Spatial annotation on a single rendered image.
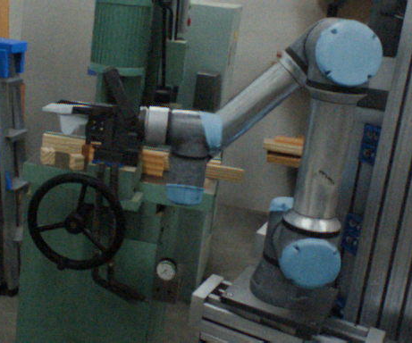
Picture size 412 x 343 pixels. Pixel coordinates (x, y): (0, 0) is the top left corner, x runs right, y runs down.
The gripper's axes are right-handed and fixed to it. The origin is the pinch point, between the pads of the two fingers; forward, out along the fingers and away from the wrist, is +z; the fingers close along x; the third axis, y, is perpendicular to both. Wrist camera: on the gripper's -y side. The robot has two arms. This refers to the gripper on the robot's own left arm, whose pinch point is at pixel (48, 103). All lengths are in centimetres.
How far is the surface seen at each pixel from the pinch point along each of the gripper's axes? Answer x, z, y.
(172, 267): 56, -32, 49
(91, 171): 53, -5, 23
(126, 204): 53, -17, 31
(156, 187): 61, -25, 26
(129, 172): 52, -16, 21
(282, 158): 248, -100, 37
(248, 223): 282, -91, 86
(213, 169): 73, -42, 21
